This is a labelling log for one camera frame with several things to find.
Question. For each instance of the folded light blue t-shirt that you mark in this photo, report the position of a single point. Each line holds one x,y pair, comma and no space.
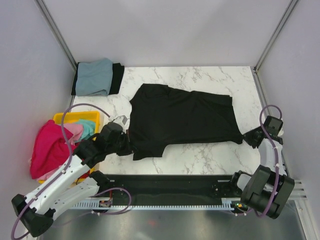
94,78

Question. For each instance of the yellow plastic bin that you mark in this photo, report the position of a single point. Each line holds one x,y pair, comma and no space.
72,118

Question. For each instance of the folded black t-shirt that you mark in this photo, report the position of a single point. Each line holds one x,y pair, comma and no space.
117,77

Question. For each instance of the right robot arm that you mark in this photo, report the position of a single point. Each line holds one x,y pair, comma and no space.
267,190

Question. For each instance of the right aluminium frame post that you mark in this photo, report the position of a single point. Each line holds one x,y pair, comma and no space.
277,31

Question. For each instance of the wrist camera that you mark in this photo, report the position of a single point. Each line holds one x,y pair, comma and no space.
273,125
121,120

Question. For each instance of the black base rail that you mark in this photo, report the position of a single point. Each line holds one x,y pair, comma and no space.
173,189

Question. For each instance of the aluminium frame post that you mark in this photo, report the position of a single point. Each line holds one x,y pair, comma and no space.
277,31
56,31

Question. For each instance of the magenta t-shirt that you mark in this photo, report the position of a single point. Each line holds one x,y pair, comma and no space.
50,149

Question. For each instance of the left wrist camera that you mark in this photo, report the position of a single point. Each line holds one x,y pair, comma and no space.
121,120

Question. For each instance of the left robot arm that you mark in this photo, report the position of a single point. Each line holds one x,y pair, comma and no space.
38,210

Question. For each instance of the white cable duct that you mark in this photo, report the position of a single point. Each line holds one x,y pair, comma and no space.
106,203

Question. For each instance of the left aluminium frame post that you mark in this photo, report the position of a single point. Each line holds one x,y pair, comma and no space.
56,31

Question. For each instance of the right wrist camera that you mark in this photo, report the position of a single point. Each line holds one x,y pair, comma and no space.
273,125

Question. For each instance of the black t-shirt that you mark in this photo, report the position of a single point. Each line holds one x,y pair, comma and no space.
117,77
162,115

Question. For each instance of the teal t-shirt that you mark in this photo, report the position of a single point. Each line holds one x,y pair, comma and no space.
88,129

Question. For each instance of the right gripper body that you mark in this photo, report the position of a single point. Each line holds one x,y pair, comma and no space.
250,136

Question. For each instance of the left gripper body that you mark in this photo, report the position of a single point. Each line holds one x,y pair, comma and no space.
122,147

